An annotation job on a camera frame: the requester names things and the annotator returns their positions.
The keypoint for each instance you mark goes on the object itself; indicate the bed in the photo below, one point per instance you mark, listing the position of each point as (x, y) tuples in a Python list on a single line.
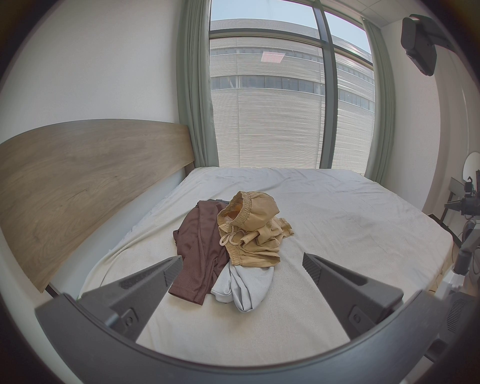
[(356, 225)]

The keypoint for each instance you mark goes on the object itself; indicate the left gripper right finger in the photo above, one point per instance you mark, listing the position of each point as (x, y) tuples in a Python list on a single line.
[(345, 296)]

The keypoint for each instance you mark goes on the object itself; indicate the tan shorts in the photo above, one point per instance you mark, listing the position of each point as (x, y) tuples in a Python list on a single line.
[(258, 225)]

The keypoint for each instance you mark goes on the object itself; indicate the brown garment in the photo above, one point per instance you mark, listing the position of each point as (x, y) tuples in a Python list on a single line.
[(198, 255)]

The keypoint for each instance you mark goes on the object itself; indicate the dark grey garment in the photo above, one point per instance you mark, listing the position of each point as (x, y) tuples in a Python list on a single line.
[(221, 203)]

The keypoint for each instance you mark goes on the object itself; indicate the window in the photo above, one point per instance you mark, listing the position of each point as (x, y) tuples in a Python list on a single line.
[(270, 112)]

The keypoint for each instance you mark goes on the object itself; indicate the pale blue garment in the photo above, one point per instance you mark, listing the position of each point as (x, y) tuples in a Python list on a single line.
[(247, 285)]

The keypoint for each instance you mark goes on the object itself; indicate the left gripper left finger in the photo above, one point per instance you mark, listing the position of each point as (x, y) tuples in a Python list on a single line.
[(146, 292)]

